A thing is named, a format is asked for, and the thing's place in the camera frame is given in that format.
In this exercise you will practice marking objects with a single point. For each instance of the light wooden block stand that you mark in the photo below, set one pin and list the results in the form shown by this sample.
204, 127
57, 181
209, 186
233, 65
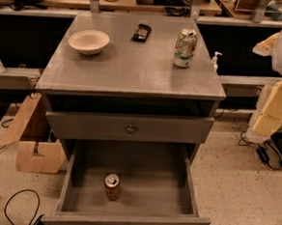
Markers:
36, 151

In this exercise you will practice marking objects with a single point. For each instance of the white pump bottle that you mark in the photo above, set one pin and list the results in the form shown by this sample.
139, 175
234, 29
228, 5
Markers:
214, 60

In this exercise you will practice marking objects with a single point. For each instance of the white paper bowl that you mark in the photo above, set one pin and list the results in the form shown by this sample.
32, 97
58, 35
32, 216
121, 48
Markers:
89, 42

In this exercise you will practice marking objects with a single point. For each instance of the closed grey top drawer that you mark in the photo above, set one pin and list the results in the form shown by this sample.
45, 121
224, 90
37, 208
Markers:
124, 127

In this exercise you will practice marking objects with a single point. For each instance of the black snack bag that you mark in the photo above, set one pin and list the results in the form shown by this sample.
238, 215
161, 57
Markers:
142, 33

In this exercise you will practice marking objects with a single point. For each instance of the open grey middle drawer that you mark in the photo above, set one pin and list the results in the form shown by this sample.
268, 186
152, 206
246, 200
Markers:
156, 185

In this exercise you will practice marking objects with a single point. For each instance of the orange soda can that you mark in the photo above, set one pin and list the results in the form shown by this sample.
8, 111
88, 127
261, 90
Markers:
112, 187

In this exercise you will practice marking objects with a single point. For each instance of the green white soda can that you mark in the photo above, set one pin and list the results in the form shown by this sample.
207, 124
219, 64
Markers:
185, 48

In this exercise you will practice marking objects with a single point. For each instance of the grey wooden drawer cabinet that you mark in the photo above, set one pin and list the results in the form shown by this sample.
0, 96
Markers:
130, 77

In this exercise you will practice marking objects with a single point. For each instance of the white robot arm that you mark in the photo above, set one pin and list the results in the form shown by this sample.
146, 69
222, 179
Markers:
267, 118

